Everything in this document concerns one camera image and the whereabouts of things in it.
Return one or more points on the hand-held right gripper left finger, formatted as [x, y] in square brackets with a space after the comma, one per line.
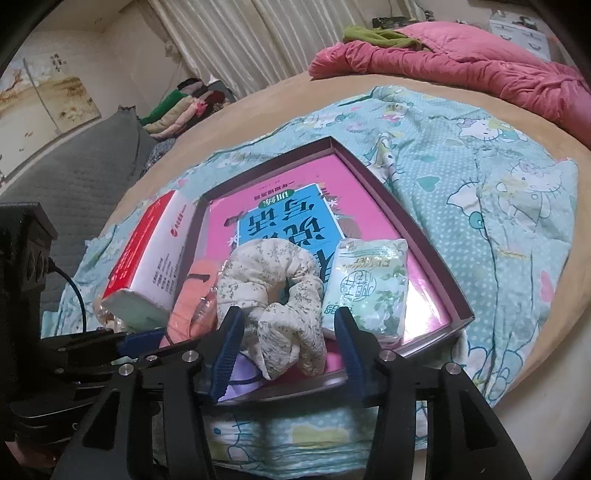
[226, 360]

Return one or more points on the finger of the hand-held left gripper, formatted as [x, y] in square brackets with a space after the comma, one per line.
[138, 344]

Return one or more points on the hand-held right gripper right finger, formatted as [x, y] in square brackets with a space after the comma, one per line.
[353, 364]

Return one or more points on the purple satin scrunchie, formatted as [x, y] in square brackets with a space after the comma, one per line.
[240, 369]

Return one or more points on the green floral tissue packet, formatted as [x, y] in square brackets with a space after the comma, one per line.
[364, 295]

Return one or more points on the peach squishy toy clear wrapper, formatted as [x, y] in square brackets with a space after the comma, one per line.
[194, 295]

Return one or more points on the cream floral scrunchie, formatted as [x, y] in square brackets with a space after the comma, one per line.
[258, 263]

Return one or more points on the dark maroon shallow cardboard box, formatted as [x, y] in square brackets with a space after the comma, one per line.
[268, 174]

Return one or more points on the red and white tissue pack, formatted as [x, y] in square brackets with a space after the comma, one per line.
[143, 249]

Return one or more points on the dark floral cloth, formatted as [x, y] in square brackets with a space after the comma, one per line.
[159, 152]

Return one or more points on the pink book with blue label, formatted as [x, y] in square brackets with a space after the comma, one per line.
[295, 180]

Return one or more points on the stack of folded clothes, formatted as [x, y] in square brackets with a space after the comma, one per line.
[175, 115]

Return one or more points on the light blue cartoon cat blanket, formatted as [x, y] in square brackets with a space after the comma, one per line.
[461, 161]

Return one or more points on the bed with tan sheet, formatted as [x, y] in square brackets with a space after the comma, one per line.
[277, 106]

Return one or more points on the cream curtain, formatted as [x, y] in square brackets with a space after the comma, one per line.
[254, 37]

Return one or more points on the pink quilt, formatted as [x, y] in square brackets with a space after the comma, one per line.
[461, 60]

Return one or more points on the green cloth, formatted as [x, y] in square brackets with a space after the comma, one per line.
[369, 34]

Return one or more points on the cluttered dresser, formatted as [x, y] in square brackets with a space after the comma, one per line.
[392, 21]

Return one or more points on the white drawer cabinet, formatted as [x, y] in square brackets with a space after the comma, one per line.
[517, 32]

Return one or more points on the landscape wall painting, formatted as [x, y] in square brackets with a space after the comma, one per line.
[46, 101]

